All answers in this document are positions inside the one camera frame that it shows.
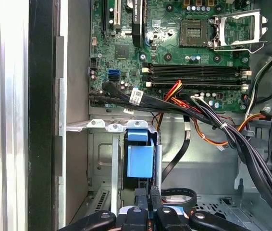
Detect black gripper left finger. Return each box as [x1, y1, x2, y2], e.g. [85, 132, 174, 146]
[59, 187, 149, 231]

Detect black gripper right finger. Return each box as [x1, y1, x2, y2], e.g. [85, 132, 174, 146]
[149, 186, 252, 231]

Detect black wire with blue tab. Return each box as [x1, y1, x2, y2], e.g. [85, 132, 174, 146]
[161, 187, 197, 208]

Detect metal disk bay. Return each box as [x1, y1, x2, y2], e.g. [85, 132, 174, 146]
[66, 117, 163, 210]

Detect RAM slot white clips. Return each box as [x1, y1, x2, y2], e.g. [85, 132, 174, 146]
[145, 81, 249, 90]
[142, 68, 251, 76]

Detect RAM slot black clips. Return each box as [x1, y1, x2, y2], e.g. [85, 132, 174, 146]
[149, 63, 244, 69]
[151, 76, 244, 83]

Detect black expansion slot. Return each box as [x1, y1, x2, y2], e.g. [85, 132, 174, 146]
[102, 0, 110, 33]

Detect white expansion slot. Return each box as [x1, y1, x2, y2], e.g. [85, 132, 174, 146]
[113, 0, 120, 27]

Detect black PC case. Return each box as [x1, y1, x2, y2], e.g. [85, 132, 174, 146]
[28, 0, 272, 231]

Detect blue SATA port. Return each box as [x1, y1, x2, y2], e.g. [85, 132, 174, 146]
[107, 69, 120, 81]

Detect green motherboard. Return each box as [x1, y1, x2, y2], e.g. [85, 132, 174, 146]
[89, 0, 253, 114]

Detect black chipset chip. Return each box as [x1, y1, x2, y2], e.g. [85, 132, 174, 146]
[114, 43, 130, 60]

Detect locking lever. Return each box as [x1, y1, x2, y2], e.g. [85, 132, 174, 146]
[212, 40, 269, 53]

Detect CPU socket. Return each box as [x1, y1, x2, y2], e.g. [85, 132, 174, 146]
[179, 19, 209, 48]

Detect black graphics card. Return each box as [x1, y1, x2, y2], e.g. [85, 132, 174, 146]
[131, 0, 144, 48]

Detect metal socket cover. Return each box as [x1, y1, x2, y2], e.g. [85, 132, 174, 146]
[218, 8, 268, 46]

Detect flat black cable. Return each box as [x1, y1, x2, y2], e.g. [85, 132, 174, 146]
[161, 115, 191, 182]

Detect black cables white label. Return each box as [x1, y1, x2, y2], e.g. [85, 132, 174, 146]
[88, 81, 216, 126]

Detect orange wire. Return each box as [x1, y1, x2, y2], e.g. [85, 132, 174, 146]
[192, 113, 272, 147]

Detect red yellow orange wires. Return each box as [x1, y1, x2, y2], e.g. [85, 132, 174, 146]
[164, 79, 184, 101]

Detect white grey wire bundle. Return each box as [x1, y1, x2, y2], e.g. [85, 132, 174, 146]
[245, 51, 272, 118]

